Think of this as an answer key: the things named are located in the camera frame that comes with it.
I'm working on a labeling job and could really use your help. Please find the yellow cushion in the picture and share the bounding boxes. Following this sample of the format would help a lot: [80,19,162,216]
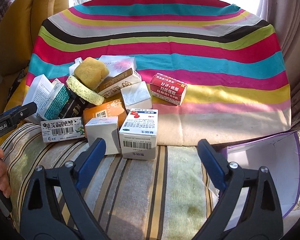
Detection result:
[0,0,70,77]

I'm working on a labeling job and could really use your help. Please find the purple cardboard box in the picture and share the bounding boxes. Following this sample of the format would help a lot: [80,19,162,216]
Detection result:
[219,131,300,218]

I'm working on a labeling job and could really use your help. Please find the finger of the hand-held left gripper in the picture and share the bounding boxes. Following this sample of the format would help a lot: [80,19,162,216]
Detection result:
[7,102,38,128]
[0,106,23,126]

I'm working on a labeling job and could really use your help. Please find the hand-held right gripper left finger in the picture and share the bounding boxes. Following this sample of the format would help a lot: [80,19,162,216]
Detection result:
[20,138,107,240]

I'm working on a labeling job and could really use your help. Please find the white medicine box red logo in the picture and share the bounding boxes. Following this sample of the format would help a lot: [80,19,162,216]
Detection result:
[119,108,159,160]

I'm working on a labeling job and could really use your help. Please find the tall white box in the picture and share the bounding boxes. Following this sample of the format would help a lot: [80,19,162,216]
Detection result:
[22,74,58,125]

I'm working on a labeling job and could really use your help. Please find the orange box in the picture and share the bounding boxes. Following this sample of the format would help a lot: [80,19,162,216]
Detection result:
[83,99,127,126]

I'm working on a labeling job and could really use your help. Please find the pink curtain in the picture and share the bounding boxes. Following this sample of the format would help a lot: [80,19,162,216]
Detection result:
[254,0,300,132]

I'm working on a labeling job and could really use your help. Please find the white box pink print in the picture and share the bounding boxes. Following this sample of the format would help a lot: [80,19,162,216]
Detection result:
[98,55,136,77]

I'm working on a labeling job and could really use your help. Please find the colourful striped blanket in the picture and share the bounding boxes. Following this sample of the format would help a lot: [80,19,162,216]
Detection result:
[22,0,294,147]

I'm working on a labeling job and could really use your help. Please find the green scouring sponge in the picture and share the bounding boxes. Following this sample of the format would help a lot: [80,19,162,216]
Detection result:
[66,75,104,105]

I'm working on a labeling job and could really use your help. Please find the brown and white box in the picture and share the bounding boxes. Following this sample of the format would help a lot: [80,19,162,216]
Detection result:
[97,68,142,98]

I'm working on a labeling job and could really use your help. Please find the small white carton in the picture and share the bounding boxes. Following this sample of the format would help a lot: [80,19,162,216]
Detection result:
[69,57,85,75]

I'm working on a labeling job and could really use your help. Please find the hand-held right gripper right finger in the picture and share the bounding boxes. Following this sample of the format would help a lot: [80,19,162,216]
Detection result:
[192,139,283,240]

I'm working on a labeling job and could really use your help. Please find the beige striped towel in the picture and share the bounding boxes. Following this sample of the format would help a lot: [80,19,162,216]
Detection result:
[1,122,220,240]

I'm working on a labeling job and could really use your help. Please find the white box with barcode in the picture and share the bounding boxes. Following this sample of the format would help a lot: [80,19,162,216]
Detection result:
[40,117,86,143]

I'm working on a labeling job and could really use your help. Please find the black box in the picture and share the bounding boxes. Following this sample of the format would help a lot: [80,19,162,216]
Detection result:
[57,94,90,120]

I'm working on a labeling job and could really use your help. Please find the person's left hand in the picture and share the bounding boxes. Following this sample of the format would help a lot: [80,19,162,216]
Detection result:
[0,145,12,198]

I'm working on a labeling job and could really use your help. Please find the silver white box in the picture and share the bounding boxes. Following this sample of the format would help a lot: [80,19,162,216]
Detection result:
[120,81,152,110]

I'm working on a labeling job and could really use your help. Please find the red printed box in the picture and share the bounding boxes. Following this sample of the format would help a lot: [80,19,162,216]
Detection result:
[149,73,188,106]

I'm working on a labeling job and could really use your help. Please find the teal box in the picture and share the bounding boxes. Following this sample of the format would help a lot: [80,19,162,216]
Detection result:
[43,83,72,121]

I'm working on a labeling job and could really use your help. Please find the small plain white box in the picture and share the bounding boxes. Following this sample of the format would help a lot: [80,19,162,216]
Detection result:
[84,116,121,155]

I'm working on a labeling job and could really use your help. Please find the yellow sponge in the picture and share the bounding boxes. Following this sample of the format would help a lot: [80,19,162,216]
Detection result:
[74,57,110,90]

